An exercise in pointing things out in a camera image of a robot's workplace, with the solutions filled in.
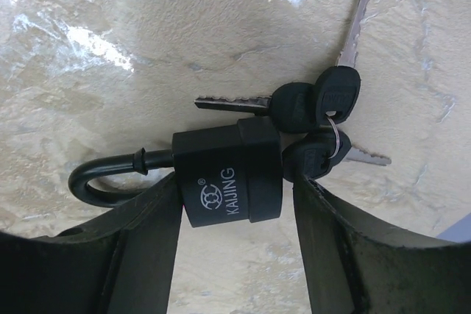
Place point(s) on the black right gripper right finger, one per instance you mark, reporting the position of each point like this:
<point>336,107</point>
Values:
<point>357,263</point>

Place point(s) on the black-headed keys of black padlock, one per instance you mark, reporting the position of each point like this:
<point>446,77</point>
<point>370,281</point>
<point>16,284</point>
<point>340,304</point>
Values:
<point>313,110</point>

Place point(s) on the black padlock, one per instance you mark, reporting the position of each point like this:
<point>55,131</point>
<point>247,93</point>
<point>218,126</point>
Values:
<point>224,174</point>

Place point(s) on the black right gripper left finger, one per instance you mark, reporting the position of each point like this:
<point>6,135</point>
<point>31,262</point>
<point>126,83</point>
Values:
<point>119,262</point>

